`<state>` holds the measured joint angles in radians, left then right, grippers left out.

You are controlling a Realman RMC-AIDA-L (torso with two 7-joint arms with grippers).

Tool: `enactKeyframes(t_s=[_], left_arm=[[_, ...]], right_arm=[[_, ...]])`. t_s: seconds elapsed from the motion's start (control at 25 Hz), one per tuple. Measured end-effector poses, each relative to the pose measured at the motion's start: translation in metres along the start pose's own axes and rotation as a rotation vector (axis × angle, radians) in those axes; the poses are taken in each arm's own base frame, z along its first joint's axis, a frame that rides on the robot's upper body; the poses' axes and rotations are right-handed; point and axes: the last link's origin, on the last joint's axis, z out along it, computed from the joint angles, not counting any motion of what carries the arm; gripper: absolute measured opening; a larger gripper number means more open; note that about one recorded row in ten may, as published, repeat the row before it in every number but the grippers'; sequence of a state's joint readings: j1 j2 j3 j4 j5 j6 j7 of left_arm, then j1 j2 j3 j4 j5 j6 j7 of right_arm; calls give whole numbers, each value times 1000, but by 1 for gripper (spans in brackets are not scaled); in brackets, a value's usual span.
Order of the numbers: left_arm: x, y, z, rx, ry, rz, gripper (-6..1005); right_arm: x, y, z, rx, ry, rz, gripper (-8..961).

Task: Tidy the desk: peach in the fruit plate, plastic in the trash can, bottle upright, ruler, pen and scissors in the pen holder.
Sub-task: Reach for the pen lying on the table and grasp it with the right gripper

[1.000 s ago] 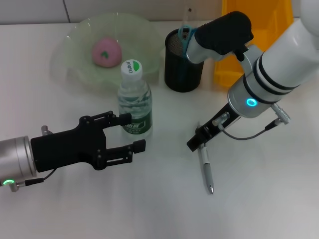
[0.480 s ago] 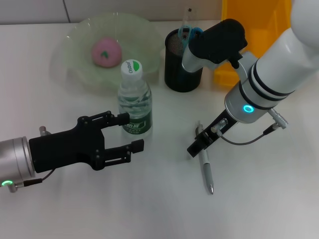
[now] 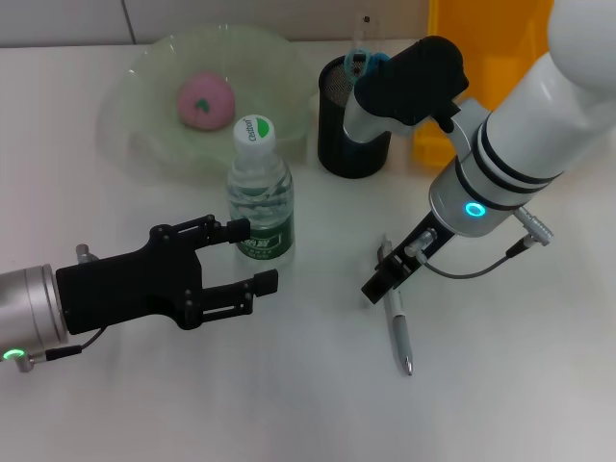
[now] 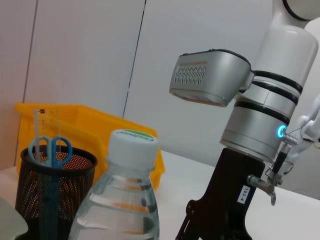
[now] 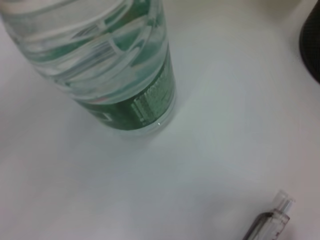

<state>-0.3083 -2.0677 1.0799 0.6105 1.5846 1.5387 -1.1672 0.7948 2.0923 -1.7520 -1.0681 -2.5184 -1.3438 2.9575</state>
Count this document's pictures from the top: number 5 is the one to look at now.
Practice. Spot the black mesh pen holder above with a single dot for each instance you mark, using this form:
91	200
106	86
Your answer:
312	50

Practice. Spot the water bottle with green label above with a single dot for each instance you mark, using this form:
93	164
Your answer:
100	62

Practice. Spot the grey click pen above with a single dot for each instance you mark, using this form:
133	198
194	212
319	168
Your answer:
272	222

